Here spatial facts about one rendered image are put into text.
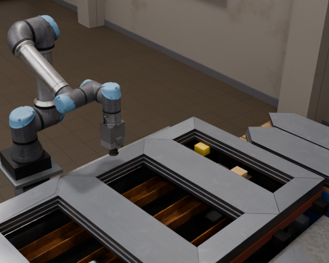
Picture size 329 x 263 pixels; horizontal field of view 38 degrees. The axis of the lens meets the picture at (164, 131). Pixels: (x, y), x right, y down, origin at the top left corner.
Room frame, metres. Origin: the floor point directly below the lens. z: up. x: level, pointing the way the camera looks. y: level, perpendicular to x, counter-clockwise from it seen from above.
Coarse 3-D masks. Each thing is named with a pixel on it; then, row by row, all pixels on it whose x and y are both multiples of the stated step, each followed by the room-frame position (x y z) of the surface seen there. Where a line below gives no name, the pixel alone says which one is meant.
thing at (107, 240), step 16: (208, 144) 1.96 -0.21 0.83; (224, 144) 1.91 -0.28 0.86; (144, 160) 1.79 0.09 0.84; (240, 160) 1.82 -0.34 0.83; (256, 160) 1.78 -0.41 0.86; (112, 176) 1.67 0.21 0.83; (176, 176) 1.66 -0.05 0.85; (272, 176) 1.70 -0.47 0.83; (288, 176) 1.66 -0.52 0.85; (192, 192) 1.58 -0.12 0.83; (208, 192) 1.54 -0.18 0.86; (32, 208) 1.41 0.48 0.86; (48, 208) 1.45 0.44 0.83; (64, 208) 1.45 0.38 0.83; (224, 208) 1.47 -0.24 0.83; (288, 208) 1.45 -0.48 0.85; (0, 224) 1.32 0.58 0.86; (16, 224) 1.35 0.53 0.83; (80, 224) 1.37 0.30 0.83; (272, 224) 1.38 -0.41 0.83; (112, 240) 1.26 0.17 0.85; (128, 256) 1.19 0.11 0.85; (224, 256) 1.18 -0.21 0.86
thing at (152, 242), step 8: (152, 232) 1.29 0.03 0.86; (160, 232) 1.29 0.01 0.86; (168, 232) 1.29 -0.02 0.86; (144, 240) 1.25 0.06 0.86; (152, 240) 1.25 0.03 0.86; (160, 240) 1.25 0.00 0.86; (168, 240) 1.25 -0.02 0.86; (128, 248) 1.21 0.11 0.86; (136, 248) 1.21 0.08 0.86; (144, 248) 1.21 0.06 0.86; (152, 248) 1.21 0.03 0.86; (160, 248) 1.21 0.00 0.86; (136, 256) 1.17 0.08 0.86; (144, 256) 1.17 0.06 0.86
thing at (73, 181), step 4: (76, 176) 1.62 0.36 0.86; (80, 176) 1.62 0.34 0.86; (84, 176) 1.62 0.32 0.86; (88, 176) 1.62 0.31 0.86; (92, 176) 1.62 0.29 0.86; (68, 180) 1.59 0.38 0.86; (72, 180) 1.59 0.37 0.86; (76, 180) 1.59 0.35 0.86; (80, 180) 1.59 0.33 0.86; (84, 180) 1.59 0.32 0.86; (64, 184) 1.56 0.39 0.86; (68, 184) 1.56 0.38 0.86; (72, 184) 1.56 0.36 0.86; (76, 184) 1.56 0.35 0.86; (60, 188) 1.53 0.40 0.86; (64, 188) 1.53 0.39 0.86; (68, 188) 1.53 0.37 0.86; (60, 192) 1.51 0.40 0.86
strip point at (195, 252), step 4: (196, 248) 1.21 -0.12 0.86; (192, 252) 1.20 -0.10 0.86; (196, 252) 1.20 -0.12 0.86; (188, 256) 1.18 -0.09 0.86; (192, 256) 1.18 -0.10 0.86; (196, 256) 1.18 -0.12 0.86; (180, 260) 1.16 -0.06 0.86; (184, 260) 1.16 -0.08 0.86; (188, 260) 1.16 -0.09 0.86; (192, 260) 1.16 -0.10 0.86; (196, 260) 1.16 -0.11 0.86
